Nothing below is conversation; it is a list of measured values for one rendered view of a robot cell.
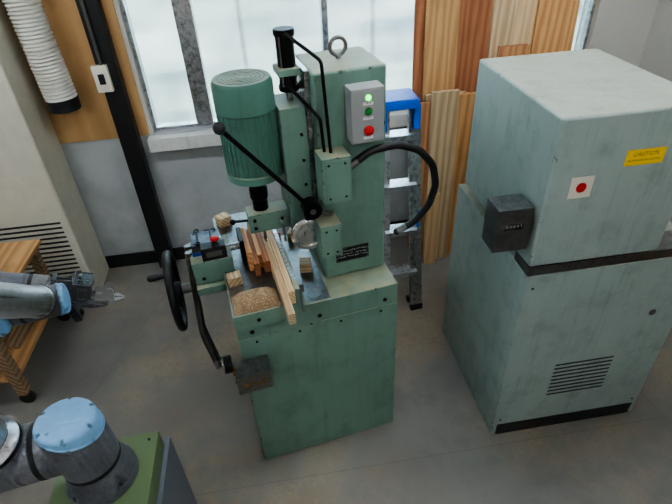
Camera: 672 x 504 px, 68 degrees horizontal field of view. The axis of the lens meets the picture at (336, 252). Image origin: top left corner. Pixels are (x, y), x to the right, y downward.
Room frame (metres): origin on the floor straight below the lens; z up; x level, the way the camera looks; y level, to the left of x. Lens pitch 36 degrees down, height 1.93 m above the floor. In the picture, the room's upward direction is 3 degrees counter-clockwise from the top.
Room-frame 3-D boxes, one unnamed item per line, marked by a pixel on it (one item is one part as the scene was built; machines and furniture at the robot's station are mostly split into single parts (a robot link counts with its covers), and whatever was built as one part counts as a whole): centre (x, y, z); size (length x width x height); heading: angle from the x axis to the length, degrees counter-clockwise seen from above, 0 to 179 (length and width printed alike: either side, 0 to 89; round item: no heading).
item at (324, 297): (1.48, 0.12, 0.76); 0.57 x 0.45 x 0.09; 105
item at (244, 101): (1.45, 0.24, 1.35); 0.18 x 0.18 x 0.31
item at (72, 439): (0.79, 0.70, 0.80); 0.17 x 0.15 x 0.18; 104
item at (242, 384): (1.16, 0.31, 0.58); 0.12 x 0.08 x 0.08; 105
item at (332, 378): (1.48, 0.13, 0.35); 0.58 x 0.45 x 0.71; 105
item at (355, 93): (1.40, -0.10, 1.40); 0.10 x 0.06 x 0.16; 105
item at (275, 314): (1.41, 0.34, 0.87); 0.61 x 0.30 x 0.06; 15
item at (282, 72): (1.49, 0.11, 1.53); 0.08 x 0.08 x 0.17; 15
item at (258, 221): (1.45, 0.22, 1.03); 0.14 x 0.07 x 0.09; 105
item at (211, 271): (1.39, 0.42, 0.91); 0.15 x 0.14 x 0.09; 15
